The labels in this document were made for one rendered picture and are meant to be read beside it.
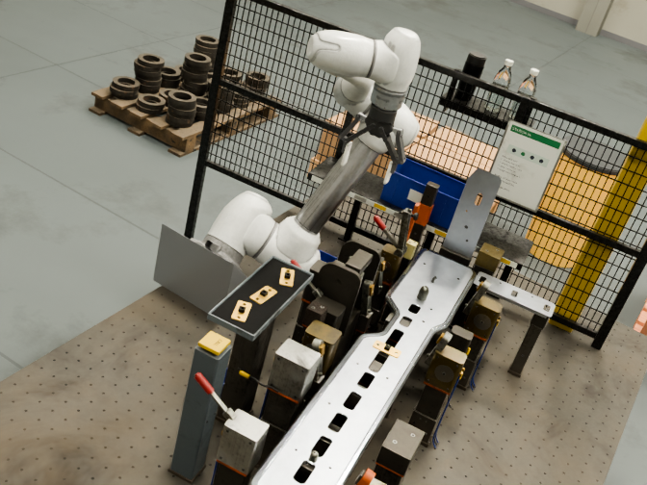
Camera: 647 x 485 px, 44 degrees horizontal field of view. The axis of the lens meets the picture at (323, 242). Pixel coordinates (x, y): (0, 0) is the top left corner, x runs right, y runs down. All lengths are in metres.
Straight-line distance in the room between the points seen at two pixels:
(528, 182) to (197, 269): 1.29
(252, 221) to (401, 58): 0.96
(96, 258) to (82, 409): 1.91
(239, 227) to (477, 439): 1.07
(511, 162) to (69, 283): 2.17
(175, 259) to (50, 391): 0.66
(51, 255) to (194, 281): 1.55
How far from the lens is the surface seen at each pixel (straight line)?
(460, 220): 2.99
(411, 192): 3.11
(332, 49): 2.13
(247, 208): 2.85
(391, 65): 2.16
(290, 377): 2.14
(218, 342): 2.03
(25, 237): 4.41
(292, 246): 2.84
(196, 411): 2.14
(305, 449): 2.05
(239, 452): 2.00
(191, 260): 2.82
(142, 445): 2.39
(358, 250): 2.47
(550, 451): 2.84
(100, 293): 4.05
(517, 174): 3.18
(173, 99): 5.36
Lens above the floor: 2.44
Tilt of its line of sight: 31 degrees down
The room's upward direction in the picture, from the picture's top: 16 degrees clockwise
